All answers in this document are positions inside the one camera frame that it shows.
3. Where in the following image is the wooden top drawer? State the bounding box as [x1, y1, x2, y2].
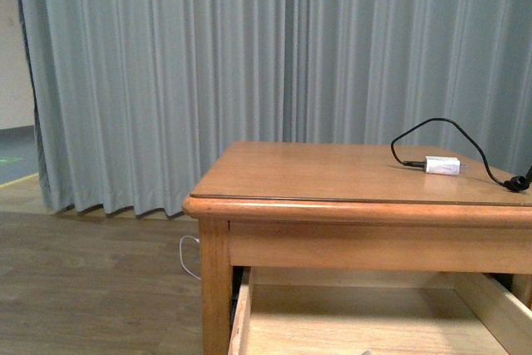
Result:
[229, 267, 531, 354]

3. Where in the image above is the wooden nightstand cabinet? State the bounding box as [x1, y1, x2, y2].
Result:
[182, 142, 531, 354]

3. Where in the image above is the grey curtain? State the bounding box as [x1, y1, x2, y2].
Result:
[20, 0, 531, 214]

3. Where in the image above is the white charger adapter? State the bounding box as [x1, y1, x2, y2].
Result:
[423, 155, 469, 176]

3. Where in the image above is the white cable on floor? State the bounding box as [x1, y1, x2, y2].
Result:
[179, 234, 202, 280]

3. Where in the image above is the black charger cable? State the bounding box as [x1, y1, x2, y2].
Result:
[390, 117, 532, 194]

